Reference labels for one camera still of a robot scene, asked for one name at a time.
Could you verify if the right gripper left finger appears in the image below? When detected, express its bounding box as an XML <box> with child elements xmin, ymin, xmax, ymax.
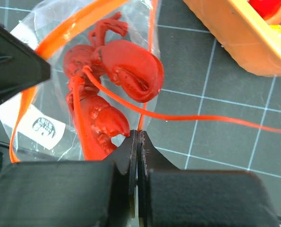
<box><xmin>0</xmin><ymin>130</ymin><xmax>137</xmax><ymax>227</ymax></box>

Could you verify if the orange zip top bag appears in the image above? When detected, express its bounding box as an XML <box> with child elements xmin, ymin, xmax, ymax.
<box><xmin>0</xmin><ymin>0</ymin><xmax>164</xmax><ymax>163</ymax></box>

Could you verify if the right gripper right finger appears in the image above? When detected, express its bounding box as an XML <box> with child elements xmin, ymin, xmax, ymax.
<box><xmin>137</xmin><ymin>131</ymin><xmax>280</xmax><ymax>227</ymax></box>

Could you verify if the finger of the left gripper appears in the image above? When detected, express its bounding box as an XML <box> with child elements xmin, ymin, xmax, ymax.
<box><xmin>0</xmin><ymin>24</ymin><xmax>51</xmax><ymax>105</ymax></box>

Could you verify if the red toy lobster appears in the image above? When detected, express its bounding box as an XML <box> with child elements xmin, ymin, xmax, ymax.
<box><xmin>62</xmin><ymin>11</ymin><xmax>281</xmax><ymax>161</ymax></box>

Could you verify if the orange plastic basket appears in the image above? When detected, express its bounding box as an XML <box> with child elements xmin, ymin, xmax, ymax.
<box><xmin>185</xmin><ymin>0</ymin><xmax>281</xmax><ymax>77</ymax></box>

